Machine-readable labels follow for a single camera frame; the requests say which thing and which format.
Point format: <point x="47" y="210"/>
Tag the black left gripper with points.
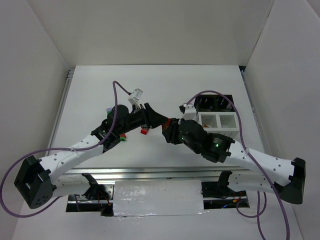
<point x="145" y="116"/>

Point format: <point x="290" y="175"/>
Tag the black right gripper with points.
<point x="171" y="131"/>

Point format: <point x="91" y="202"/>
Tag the tan long lego brick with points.
<point x="164" y="126"/>

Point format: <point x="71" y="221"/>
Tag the red curved lego brick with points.
<point x="144" y="130"/>

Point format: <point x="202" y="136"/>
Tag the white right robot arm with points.
<point x="283" y="177"/>

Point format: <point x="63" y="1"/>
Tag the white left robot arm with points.
<point x="38" y="180"/>

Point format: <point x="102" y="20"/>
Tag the white slotted container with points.
<point x="224" y="123"/>

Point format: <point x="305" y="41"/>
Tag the white taped cover panel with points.
<point x="157" y="198"/>

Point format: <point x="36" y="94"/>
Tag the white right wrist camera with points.
<point x="188" y="112"/>

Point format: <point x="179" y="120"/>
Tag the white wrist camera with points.
<point x="135" y="96"/>
<point x="188" y="112"/>

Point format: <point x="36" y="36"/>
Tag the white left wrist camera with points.
<point x="135" y="96"/>

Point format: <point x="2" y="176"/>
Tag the aluminium front rail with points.
<point x="204" y="173"/>

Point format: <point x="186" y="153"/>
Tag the aluminium rail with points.
<point x="62" y="102"/>
<point x="204" y="173"/>

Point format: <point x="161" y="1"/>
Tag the aluminium left side rail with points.
<point x="62" y="102"/>

